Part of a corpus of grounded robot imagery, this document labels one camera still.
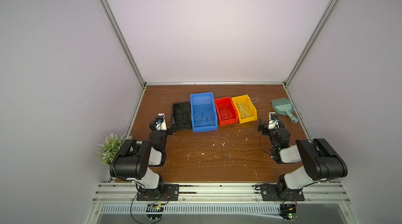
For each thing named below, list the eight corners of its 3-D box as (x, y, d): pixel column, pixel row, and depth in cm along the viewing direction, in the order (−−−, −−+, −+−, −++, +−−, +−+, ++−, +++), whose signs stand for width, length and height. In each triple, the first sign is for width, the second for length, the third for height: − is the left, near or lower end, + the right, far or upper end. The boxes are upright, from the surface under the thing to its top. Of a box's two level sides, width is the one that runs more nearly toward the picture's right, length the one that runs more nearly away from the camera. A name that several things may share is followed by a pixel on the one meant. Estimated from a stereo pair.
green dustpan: (278, 122, 101) (279, 120, 98) (270, 100, 113) (272, 98, 110) (298, 122, 101) (300, 120, 98) (288, 100, 113) (290, 98, 110)
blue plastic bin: (193, 134, 95) (191, 125, 87) (191, 103, 111) (190, 93, 103) (217, 131, 96) (218, 123, 88) (212, 101, 112) (212, 91, 103)
